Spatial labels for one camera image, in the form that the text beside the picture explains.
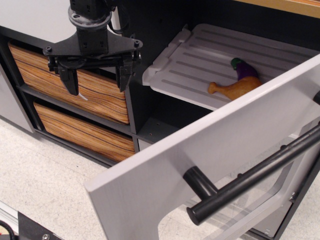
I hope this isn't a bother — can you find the black braided cable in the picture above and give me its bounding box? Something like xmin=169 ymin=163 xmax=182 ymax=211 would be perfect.
xmin=0 ymin=219 xmax=20 ymax=240

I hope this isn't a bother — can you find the upper wood-pattern storage bin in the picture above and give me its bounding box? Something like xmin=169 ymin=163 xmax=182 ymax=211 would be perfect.
xmin=7 ymin=41 xmax=131 ymax=126

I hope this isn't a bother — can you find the purple toy eggplant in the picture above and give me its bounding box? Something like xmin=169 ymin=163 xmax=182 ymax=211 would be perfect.
xmin=230 ymin=57 xmax=259 ymax=81

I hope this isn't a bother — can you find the toy chicken drumstick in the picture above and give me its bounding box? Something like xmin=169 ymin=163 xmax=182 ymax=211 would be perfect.
xmin=207 ymin=76 xmax=262 ymax=101

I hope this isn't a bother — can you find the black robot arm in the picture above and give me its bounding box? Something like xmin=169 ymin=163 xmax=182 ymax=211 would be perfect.
xmin=43 ymin=0 xmax=143 ymax=96

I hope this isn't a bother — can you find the grey oven rack shelf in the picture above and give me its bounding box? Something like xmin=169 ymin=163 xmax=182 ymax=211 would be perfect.
xmin=142 ymin=24 xmax=319 ymax=111

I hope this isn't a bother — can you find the grey lower oven drawer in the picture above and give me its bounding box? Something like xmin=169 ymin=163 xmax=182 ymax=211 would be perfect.
xmin=252 ymin=201 xmax=292 ymax=238

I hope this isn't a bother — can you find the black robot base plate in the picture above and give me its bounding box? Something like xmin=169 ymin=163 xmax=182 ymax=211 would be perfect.
xmin=17 ymin=212 xmax=62 ymax=240

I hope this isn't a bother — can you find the lower wood-pattern storage bin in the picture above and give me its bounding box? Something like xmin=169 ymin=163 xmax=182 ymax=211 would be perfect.
xmin=33 ymin=101 xmax=136 ymax=162

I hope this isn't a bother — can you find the black oven door handle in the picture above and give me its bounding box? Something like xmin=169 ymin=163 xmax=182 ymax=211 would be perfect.
xmin=182 ymin=91 xmax=320 ymax=226

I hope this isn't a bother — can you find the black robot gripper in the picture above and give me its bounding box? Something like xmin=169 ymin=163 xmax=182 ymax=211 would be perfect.
xmin=43 ymin=12 xmax=143 ymax=96

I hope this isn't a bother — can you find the dark grey toy kitchen cabinet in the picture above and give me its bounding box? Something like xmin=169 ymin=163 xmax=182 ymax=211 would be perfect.
xmin=0 ymin=0 xmax=320 ymax=240

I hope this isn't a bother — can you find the grey toy oven door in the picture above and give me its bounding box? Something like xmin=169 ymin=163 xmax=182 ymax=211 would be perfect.
xmin=84 ymin=56 xmax=320 ymax=240

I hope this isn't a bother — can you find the wood-pattern storage bin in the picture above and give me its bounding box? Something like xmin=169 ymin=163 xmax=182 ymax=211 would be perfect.
xmin=33 ymin=101 xmax=136 ymax=162
xmin=7 ymin=41 xmax=131 ymax=126

